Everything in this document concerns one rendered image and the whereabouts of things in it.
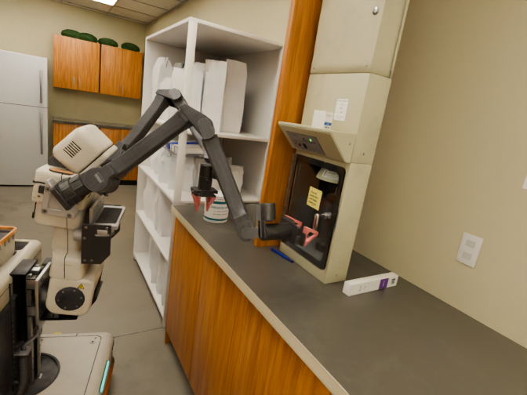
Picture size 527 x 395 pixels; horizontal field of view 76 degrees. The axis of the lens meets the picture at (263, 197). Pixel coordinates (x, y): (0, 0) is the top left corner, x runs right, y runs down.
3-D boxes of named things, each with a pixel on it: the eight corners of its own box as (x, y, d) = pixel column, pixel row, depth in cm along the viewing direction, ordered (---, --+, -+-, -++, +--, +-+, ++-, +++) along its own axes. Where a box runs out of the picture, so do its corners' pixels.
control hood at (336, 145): (296, 147, 143) (300, 124, 141) (350, 163, 117) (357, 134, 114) (274, 146, 137) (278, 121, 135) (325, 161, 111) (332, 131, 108)
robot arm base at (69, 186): (59, 180, 115) (48, 189, 103) (81, 168, 115) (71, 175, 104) (77, 201, 118) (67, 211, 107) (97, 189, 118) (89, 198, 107)
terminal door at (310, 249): (281, 240, 152) (296, 153, 143) (325, 271, 127) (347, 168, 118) (279, 240, 152) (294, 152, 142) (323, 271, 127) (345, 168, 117)
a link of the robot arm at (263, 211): (241, 237, 118) (241, 239, 110) (240, 204, 119) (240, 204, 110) (275, 235, 119) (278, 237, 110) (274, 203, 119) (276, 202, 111)
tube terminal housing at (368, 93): (320, 245, 168) (353, 85, 149) (369, 276, 141) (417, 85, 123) (278, 249, 155) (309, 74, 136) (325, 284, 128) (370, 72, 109)
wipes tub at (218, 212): (221, 215, 191) (224, 190, 187) (230, 222, 180) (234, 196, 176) (199, 215, 184) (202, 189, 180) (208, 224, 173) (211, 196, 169)
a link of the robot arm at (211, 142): (198, 129, 120) (193, 121, 109) (212, 124, 120) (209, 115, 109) (241, 242, 119) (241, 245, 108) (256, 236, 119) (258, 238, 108)
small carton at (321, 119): (318, 128, 125) (321, 111, 123) (330, 129, 122) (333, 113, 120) (310, 126, 121) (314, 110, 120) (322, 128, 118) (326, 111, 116)
